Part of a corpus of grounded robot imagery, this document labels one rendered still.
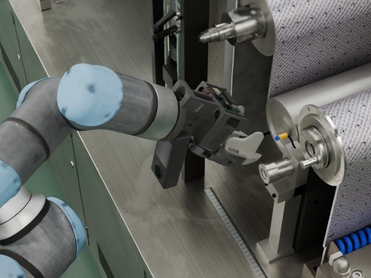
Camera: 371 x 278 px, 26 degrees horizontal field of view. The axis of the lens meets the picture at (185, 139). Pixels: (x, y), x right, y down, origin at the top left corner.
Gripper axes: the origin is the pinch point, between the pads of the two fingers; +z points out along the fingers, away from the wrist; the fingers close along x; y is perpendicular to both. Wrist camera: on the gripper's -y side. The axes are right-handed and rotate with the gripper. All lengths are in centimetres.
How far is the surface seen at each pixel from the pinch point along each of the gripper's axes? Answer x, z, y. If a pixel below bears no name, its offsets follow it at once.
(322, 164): -1.6, 17.4, 1.9
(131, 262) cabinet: 31, 38, -61
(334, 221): -4.2, 29.8, -7.8
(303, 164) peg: -0.4, 15.2, 0.1
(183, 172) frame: 29, 29, -30
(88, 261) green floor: 76, 79, -110
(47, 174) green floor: 117, 79, -110
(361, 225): -4.2, 38.9, -7.6
